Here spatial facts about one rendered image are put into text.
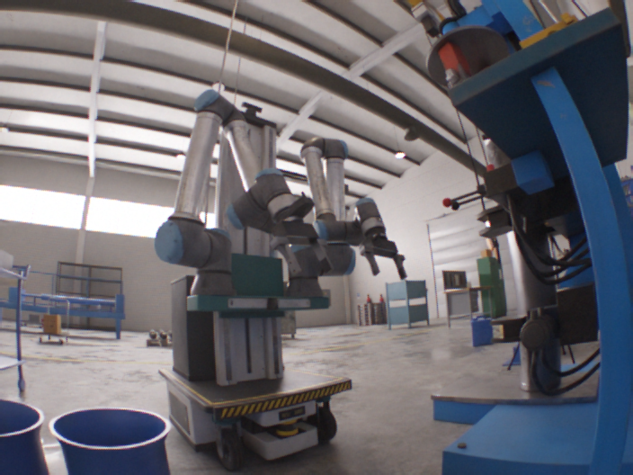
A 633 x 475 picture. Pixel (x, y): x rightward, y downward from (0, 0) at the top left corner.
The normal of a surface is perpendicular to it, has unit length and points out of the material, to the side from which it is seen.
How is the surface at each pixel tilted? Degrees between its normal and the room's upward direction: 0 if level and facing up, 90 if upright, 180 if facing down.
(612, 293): 90
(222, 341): 90
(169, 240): 95
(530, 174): 90
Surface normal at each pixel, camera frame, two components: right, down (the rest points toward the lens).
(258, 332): 0.64, -0.23
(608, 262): -0.80, -0.11
